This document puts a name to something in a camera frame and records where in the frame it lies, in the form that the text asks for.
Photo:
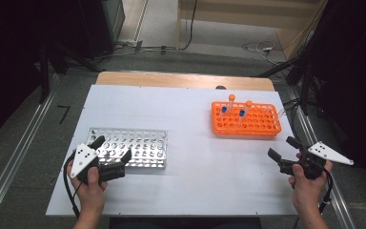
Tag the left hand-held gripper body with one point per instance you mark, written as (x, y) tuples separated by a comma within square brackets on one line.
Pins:
[(84, 157)]

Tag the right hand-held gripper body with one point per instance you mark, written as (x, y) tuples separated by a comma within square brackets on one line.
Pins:
[(327, 153)]

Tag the metal test tube rack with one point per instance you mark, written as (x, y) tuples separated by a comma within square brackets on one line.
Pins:
[(139, 144)]

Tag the orange test tube rack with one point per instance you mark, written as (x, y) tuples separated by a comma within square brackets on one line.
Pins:
[(257, 122)]

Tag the blue-capped test tube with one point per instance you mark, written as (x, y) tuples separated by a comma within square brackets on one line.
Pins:
[(242, 112), (224, 109)]

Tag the orange-capped test tube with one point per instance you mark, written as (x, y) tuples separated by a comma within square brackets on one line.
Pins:
[(249, 103), (232, 97)]

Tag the person's left hand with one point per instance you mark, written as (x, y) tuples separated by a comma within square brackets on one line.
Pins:
[(90, 197)]

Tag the person's right hand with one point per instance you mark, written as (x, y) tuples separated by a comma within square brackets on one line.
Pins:
[(308, 194)]

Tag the black metal stand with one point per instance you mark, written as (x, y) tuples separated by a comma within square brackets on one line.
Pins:
[(44, 73), (305, 86)]

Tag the white board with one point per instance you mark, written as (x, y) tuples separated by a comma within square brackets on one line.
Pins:
[(184, 178)]

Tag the wooden table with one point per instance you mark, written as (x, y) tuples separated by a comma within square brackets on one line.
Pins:
[(184, 80)]

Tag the dark cabinet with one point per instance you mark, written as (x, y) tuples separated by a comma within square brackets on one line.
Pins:
[(105, 25)]

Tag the light wooden shelf unit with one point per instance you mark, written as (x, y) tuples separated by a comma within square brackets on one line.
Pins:
[(235, 19)]

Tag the metal floor rail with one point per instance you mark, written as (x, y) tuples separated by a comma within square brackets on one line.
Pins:
[(336, 197), (12, 162)]

